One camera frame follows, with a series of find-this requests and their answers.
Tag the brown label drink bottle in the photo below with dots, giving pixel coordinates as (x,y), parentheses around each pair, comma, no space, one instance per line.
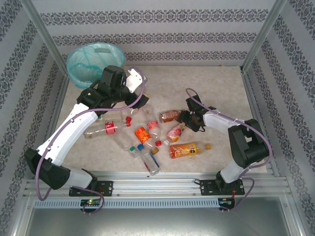
(168,115)

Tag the clear bottle blue cap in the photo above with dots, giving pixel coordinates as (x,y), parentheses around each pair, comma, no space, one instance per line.
(150,163)

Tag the aluminium side rail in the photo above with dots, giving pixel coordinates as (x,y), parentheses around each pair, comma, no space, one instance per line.
(253,98)
(59,105)

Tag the clear bottle green cap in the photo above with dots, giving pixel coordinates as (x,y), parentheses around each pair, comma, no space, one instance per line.
(133,148)

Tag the pink yoghurt drink bottle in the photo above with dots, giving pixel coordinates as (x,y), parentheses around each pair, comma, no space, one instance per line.
(175,132)

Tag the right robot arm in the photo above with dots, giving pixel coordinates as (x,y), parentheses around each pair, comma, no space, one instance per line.
(246,145)

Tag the clear bottle small red label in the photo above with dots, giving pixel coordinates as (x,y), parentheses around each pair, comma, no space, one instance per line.
(110,128)

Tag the wide aluminium mounting rail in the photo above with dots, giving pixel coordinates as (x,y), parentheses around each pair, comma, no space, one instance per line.
(152,186)

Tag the grey metal sheet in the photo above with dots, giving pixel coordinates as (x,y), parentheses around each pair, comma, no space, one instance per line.
(157,223)

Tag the square clear bottle green band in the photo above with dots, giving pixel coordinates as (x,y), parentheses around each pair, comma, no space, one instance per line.
(113,118)

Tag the clear bottle orange label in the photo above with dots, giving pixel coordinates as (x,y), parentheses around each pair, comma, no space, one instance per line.
(142,134)

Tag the aluminium frame post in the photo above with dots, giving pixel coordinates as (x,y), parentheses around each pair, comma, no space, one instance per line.
(44,37)
(263,37)

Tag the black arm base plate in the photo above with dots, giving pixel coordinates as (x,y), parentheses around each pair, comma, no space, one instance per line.
(105,188)
(206,188)

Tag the white bin with blue bag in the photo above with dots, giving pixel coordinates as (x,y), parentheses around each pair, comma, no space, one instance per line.
(81,64)

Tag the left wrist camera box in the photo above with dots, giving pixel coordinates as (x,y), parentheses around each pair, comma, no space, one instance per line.
(134,81)

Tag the orange juice bottle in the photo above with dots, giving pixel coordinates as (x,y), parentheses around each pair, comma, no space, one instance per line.
(184,150)

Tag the clear bottle pink label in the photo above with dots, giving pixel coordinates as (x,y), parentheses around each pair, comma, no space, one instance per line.
(153,125)

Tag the clear unlabelled plastic bottle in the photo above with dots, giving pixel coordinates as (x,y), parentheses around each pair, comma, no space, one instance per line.
(148,111)

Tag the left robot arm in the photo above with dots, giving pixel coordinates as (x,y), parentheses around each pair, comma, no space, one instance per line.
(66,132)

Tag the small circuit board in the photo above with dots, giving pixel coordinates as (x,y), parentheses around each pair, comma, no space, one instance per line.
(226,202)
(89,202)

